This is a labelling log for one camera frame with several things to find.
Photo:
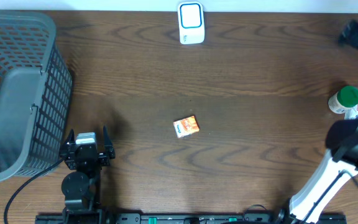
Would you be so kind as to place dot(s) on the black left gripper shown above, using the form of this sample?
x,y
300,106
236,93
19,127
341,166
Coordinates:
x,y
102,160

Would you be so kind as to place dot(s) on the green lid white jar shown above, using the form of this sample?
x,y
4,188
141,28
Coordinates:
x,y
345,99

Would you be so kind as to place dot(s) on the orange Kleenex tissue pack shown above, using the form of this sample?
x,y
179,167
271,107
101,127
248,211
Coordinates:
x,y
186,126

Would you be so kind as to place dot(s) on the white Panadol medicine box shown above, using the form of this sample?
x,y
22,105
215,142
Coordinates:
x,y
352,113

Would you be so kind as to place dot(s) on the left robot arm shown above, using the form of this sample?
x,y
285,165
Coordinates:
x,y
82,187

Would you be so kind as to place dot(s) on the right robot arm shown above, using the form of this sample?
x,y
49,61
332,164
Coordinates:
x,y
340,161

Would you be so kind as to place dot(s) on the white barcode scanner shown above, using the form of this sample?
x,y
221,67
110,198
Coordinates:
x,y
191,22

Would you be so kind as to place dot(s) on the grey plastic mesh basket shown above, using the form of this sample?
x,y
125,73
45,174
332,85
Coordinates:
x,y
35,94

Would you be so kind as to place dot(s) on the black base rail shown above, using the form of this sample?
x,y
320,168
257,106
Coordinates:
x,y
135,218

